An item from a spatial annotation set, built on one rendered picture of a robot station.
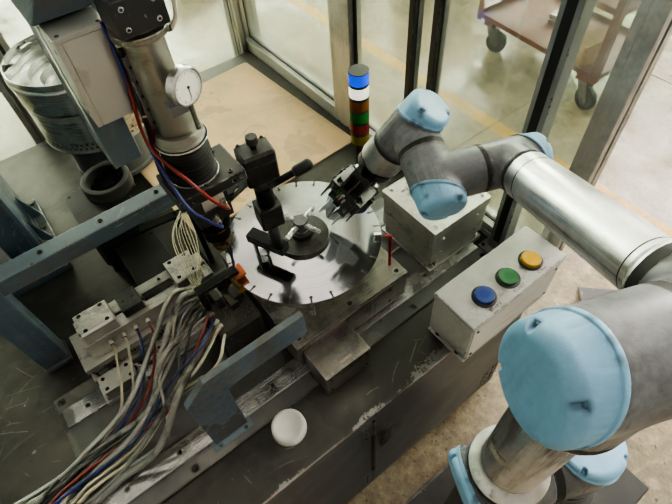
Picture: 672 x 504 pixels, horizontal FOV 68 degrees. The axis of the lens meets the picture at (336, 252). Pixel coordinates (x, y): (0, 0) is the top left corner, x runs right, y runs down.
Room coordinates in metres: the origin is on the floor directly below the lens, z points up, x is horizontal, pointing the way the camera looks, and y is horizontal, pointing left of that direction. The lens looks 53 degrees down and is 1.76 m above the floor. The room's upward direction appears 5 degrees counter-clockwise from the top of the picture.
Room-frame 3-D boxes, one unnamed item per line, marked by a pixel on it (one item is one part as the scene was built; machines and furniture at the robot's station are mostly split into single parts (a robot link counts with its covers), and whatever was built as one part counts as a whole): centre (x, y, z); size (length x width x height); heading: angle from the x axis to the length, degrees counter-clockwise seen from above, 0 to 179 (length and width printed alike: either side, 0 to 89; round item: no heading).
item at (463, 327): (0.56, -0.34, 0.82); 0.28 x 0.11 x 0.15; 123
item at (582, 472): (0.20, -0.35, 0.91); 0.13 x 0.12 x 0.14; 101
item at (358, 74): (0.93, -0.08, 1.14); 0.05 x 0.04 x 0.03; 33
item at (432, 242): (0.80, -0.25, 0.82); 0.18 x 0.18 x 0.15; 33
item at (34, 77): (1.21, 0.64, 0.93); 0.31 x 0.31 x 0.36
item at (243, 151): (0.60, 0.11, 1.17); 0.06 x 0.05 x 0.20; 114
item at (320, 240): (0.67, 0.07, 0.96); 0.11 x 0.11 x 0.03
